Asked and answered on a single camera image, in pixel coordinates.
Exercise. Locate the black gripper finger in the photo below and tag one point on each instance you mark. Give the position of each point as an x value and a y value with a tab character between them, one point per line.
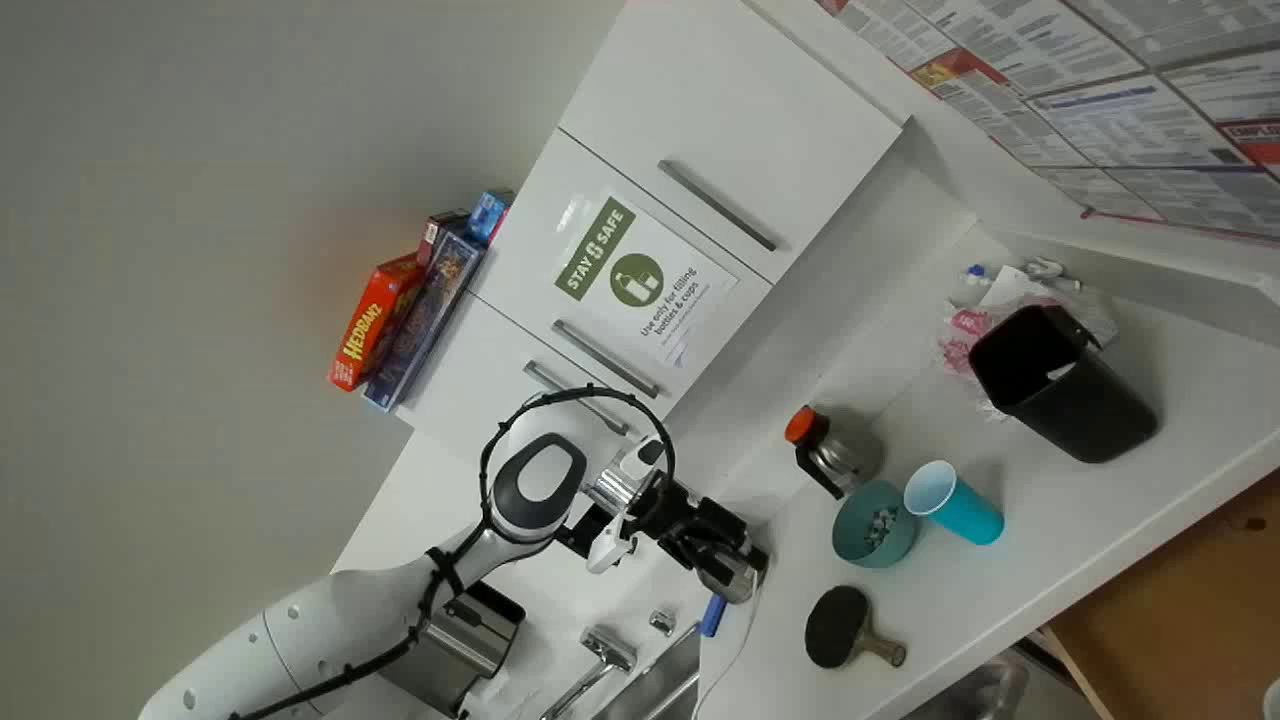
724	586
750	547

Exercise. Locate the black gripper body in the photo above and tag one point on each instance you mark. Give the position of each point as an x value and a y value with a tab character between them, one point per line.
695	524

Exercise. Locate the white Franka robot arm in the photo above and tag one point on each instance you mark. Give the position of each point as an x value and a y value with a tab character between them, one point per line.
346	622

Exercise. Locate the wooden drawer with white front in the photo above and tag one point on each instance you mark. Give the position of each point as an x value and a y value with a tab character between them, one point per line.
640	682

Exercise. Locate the black round brush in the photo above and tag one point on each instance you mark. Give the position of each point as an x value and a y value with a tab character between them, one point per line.
842	624

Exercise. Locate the teal bowl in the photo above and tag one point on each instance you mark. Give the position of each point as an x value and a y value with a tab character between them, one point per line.
874	523

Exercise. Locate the steel carafe with orange lid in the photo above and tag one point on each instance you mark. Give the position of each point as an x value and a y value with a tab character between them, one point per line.
839	455

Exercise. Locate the blue plastic cup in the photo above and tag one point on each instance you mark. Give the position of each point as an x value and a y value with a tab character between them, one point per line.
959	507

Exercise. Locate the green and white sign sticker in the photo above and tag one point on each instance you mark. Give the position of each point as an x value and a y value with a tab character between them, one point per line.
640	283

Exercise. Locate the blue cardboard box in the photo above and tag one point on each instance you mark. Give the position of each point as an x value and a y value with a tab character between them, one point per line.
426	313

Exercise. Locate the black plastic container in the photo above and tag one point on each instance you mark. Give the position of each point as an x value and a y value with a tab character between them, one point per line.
1064	384

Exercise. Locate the orange cardboard box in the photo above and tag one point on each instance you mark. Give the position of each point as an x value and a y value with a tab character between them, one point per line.
374	320

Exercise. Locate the white packets pile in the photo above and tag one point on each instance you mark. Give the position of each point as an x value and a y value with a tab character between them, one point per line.
1033	283

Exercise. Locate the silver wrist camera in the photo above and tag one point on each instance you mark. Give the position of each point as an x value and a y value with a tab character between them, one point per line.
624	477

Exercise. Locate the white wall cabinet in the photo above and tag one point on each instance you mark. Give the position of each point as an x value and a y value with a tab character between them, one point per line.
722	92

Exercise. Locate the large printed wall poster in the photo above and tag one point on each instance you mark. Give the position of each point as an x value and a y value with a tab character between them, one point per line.
1105	92

